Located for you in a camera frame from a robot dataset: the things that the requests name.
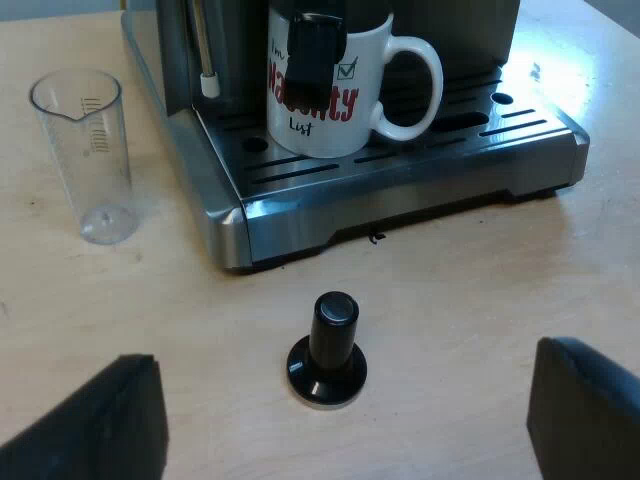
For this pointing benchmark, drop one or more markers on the white mug with red and black print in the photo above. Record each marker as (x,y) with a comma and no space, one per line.
(320,130)

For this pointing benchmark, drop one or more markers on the steel espresso machine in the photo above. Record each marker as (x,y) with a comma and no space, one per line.
(400,200)

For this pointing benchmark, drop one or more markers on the small black tamper with knob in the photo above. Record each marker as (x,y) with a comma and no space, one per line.
(330,350)

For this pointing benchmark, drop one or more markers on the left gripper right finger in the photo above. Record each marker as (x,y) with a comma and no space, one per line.
(585,420)

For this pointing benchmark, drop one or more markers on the clear measuring glass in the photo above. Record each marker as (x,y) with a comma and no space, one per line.
(95,165)

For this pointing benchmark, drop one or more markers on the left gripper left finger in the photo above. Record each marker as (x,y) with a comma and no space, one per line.
(105,430)

